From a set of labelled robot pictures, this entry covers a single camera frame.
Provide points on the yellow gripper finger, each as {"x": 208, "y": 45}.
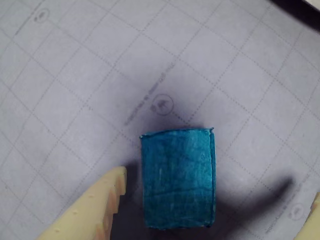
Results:
{"x": 85, "y": 210}
{"x": 313, "y": 222}

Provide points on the blue wooden block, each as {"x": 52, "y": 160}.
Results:
{"x": 177, "y": 180}

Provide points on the gridded gift wrap paper sheet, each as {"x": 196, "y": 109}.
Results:
{"x": 75, "y": 87}

